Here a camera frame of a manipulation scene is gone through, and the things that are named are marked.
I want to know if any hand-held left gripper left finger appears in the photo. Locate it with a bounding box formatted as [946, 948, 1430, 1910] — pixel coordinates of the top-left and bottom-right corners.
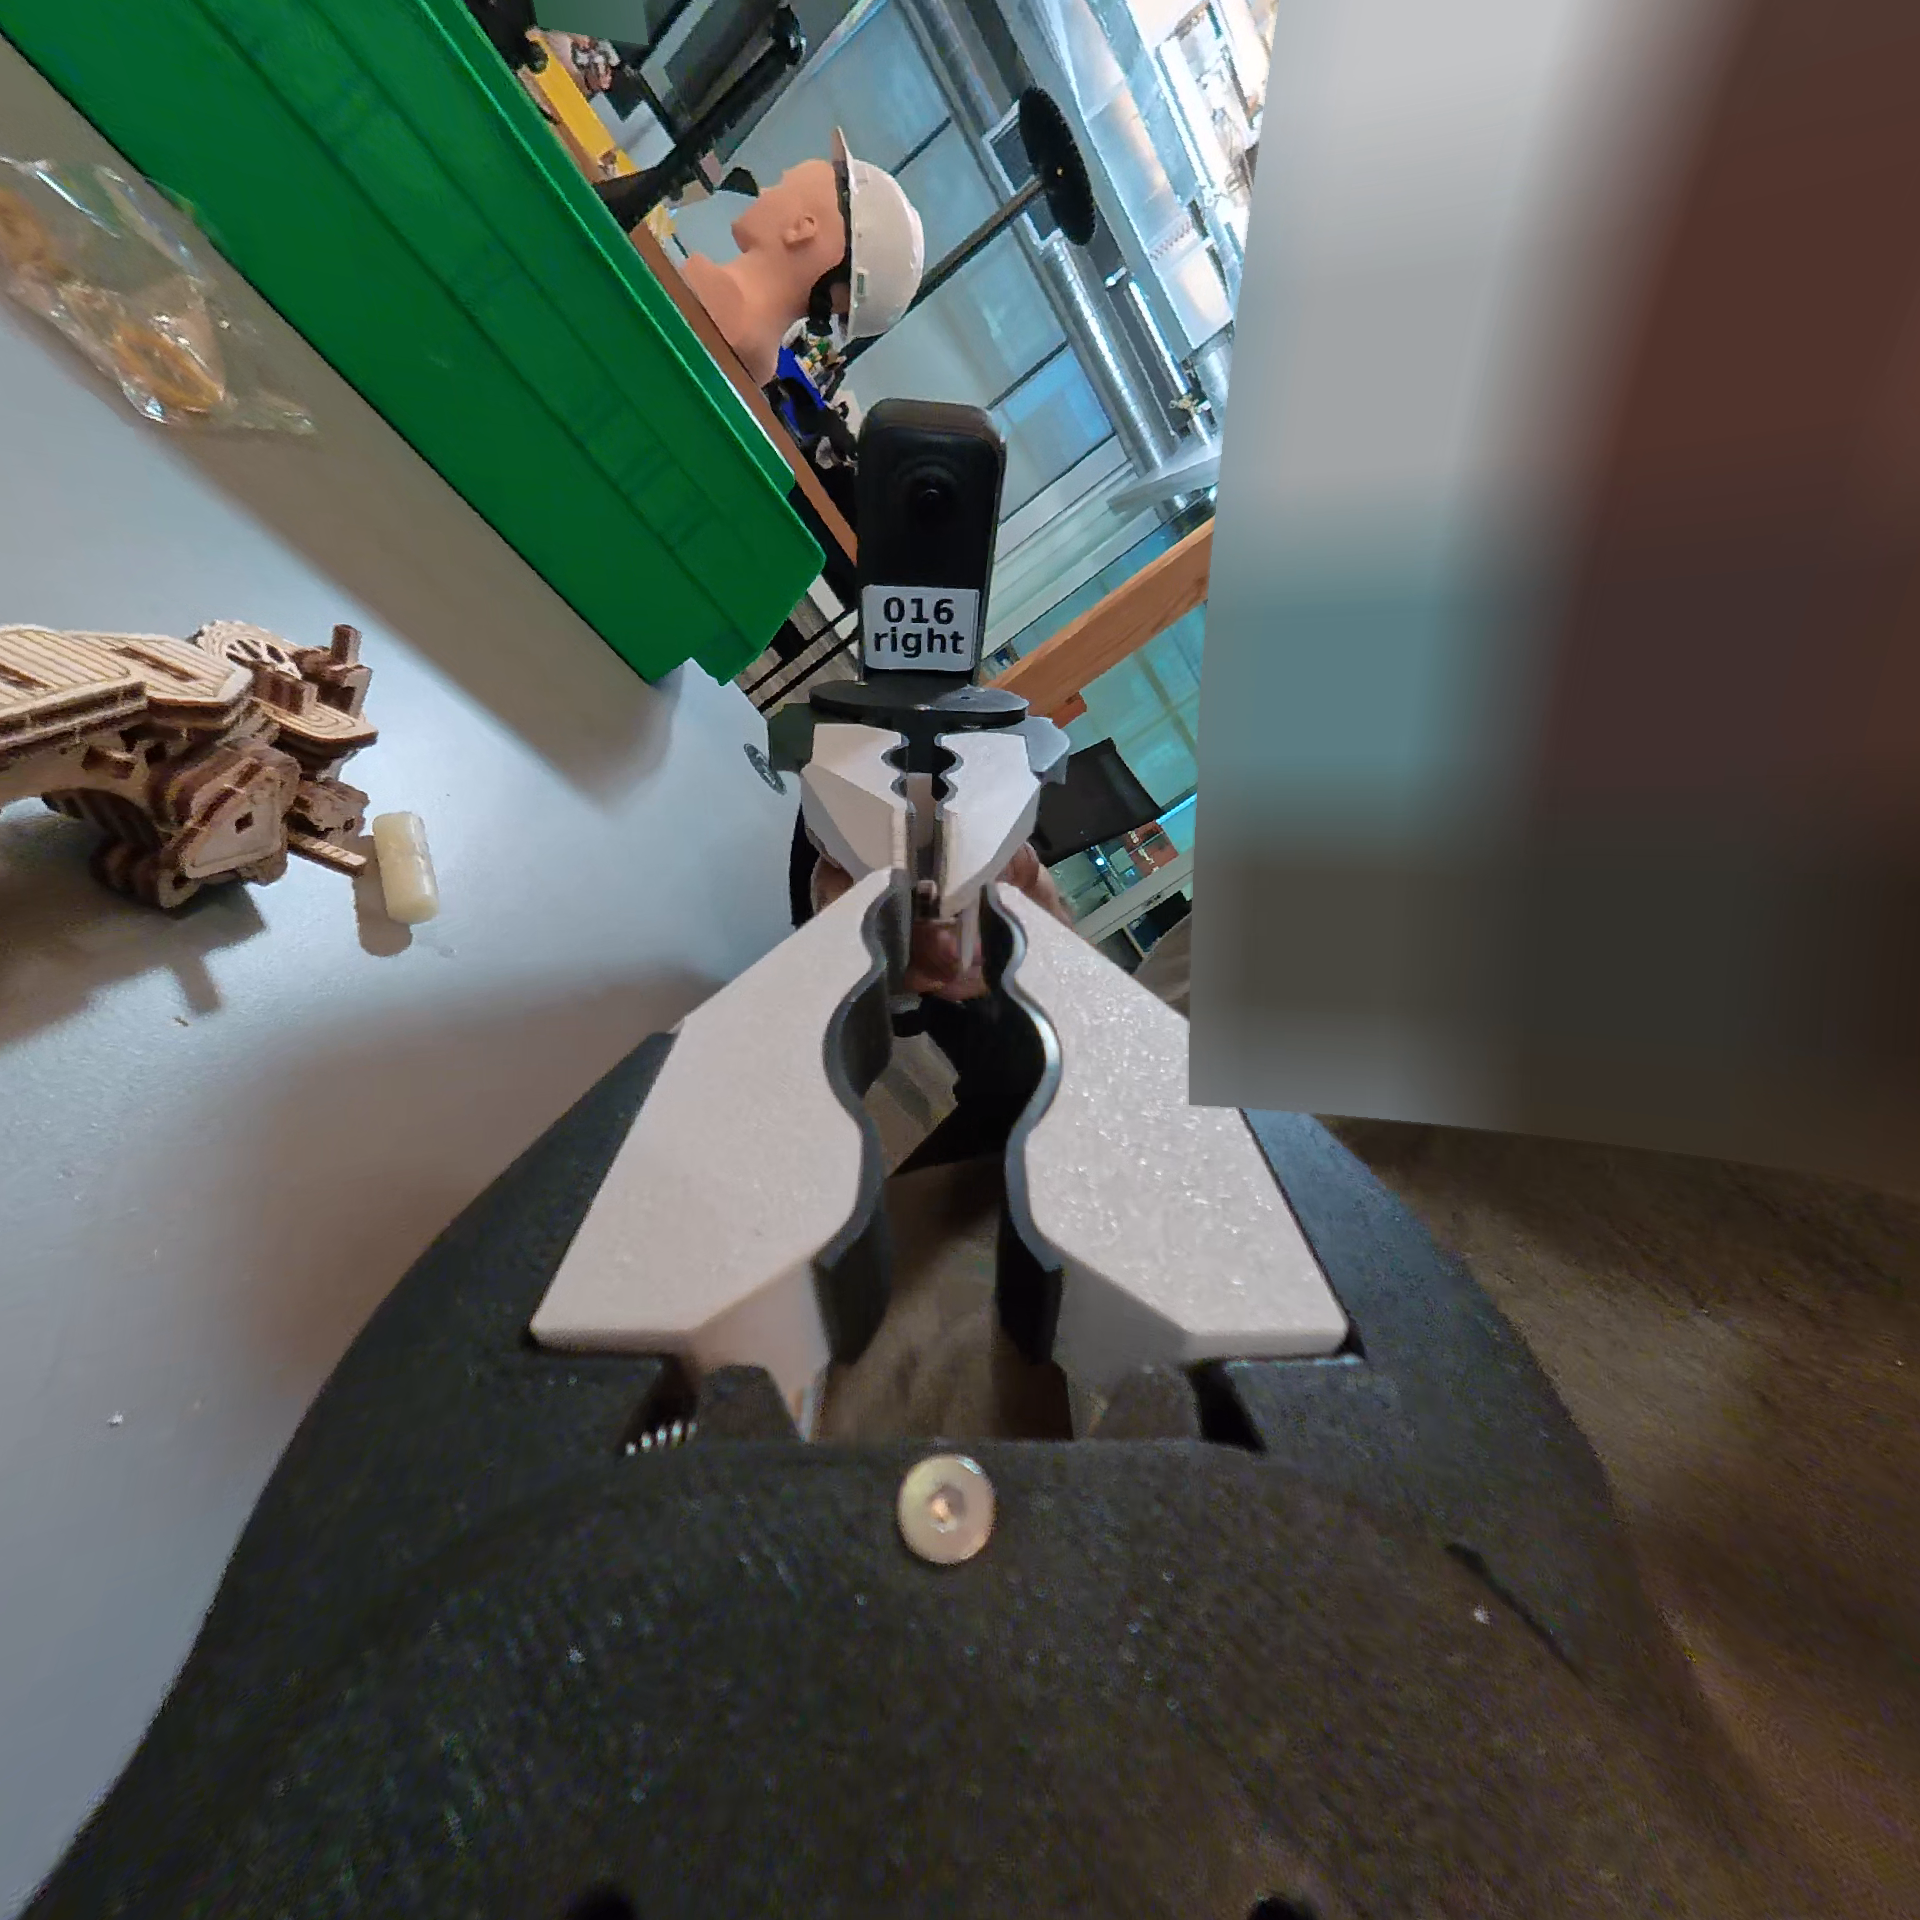
[523, 875, 920, 1440]

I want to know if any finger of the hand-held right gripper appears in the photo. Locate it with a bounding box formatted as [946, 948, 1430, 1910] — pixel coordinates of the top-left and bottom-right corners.
[918, 727, 1044, 921]
[798, 727, 915, 877]

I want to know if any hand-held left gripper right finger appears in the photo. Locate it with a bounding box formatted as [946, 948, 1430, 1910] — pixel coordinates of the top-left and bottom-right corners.
[977, 883, 1351, 1440]

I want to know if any white wax stick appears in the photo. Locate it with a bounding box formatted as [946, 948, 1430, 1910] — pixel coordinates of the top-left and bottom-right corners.
[369, 811, 442, 923]

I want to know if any grey desk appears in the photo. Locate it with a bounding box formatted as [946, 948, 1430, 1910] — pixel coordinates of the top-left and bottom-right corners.
[0, 37, 846, 1920]

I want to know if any person's right hand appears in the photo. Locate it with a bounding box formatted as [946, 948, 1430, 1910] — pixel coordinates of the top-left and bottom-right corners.
[810, 847, 1069, 1010]

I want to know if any black monitor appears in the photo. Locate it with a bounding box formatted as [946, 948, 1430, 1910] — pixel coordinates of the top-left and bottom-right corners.
[1041, 735, 1194, 865]

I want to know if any white hard hat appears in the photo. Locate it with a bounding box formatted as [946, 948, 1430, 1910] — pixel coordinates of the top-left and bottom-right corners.
[828, 126, 926, 351]

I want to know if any mannequin head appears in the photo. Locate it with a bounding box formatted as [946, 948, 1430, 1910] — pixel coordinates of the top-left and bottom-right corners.
[733, 156, 863, 359]

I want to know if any black disc on rod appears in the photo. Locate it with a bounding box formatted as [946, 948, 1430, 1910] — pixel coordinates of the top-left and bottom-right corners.
[929, 87, 1102, 281]

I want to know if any green plastic bin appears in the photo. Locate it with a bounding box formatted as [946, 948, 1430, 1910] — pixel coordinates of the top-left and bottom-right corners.
[0, 0, 830, 690]

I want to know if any partly built wooden model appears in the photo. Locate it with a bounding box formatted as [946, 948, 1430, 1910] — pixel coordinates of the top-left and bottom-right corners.
[0, 618, 378, 912]

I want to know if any clear plastic bag of parts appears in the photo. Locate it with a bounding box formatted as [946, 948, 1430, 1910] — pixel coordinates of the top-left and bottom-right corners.
[0, 156, 320, 441]

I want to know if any wooden rail beam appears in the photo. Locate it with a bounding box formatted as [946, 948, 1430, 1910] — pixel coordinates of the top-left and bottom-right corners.
[1032, 517, 1213, 727]

